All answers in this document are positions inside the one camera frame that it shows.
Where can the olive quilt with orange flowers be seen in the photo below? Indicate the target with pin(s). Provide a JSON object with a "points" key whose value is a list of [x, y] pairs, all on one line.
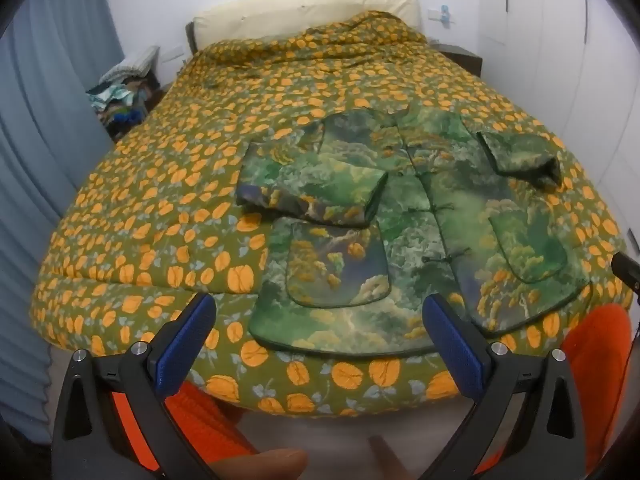
{"points": [[175, 185]]}

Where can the person's left hand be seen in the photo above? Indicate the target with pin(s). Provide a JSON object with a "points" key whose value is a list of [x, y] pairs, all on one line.
{"points": [[265, 465]]}

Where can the white wall switch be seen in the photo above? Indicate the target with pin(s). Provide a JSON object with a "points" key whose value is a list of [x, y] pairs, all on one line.
{"points": [[174, 53]]}

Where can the wall socket with blue plug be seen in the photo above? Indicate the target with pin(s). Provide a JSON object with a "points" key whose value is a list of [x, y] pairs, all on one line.
{"points": [[444, 14]]}

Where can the white wardrobe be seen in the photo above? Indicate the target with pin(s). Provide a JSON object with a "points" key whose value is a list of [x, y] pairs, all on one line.
{"points": [[550, 60]]}

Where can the cream padded headboard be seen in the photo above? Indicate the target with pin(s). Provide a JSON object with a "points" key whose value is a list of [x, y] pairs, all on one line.
{"points": [[300, 10]]}

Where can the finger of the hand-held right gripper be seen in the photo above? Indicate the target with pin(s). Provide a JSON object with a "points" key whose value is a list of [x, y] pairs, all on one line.
{"points": [[629, 270]]}

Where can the orange knit clothing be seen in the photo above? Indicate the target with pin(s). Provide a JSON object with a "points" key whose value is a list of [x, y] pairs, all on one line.
{"points": [[595, 360]]}

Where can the pile of folded clothes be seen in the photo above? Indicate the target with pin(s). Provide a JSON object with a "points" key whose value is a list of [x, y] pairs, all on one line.
{"points": [[125, 92]]}

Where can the green landscape print jacket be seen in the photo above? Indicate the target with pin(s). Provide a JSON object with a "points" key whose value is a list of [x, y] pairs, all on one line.
{"points": [[400, 220]]}

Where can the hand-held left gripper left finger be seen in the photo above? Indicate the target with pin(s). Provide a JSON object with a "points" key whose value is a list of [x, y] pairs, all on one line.
{"points": [[182, 340]]}

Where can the blue curtain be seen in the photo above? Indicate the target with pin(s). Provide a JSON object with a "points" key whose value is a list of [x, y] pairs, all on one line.
{"points": [[40, 110]]}

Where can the dark wooden nightstand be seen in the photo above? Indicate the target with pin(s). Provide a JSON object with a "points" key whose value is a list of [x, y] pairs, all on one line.
{"points": [[465, 57]]}

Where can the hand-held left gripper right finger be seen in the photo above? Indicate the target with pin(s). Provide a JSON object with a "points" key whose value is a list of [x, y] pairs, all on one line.
{"points": [[455, 345]]}

